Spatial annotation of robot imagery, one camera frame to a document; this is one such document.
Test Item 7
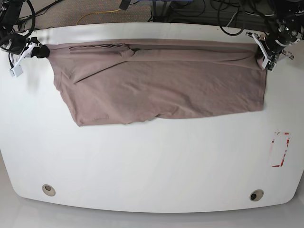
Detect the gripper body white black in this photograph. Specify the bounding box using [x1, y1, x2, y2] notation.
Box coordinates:
[9, 37, 43, 77]
[246, 31, 295, 71]

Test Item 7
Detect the mauve brown T-shirt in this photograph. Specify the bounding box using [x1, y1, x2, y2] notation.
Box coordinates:
[48, 43, 267, 126]

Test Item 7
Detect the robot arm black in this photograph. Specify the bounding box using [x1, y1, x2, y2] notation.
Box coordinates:
[246, 0, 304, 71]
[0, 0, 50, 77]

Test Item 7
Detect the red tape rectangle marker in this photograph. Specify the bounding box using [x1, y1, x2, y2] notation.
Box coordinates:
[269, 132, 291, 168]

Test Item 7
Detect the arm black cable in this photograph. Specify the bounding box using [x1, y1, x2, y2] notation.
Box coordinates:
[14, 0, 36, 36]
[213, 0, 245, 37]

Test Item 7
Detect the yellow floor cable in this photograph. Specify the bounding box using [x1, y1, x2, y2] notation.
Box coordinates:
[76, 7, 122, 26]

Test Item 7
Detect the left table cable grommet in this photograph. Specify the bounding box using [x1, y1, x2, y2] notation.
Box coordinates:
[42, 184, 56, 197]

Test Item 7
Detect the table cable grommet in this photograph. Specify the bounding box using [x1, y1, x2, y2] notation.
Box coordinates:
[42, 184, 56, 197]
[249, 190, 264, 202]

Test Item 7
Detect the right table cable grommet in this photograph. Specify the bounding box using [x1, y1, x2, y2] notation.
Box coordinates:
[249, 190, 264, 202]

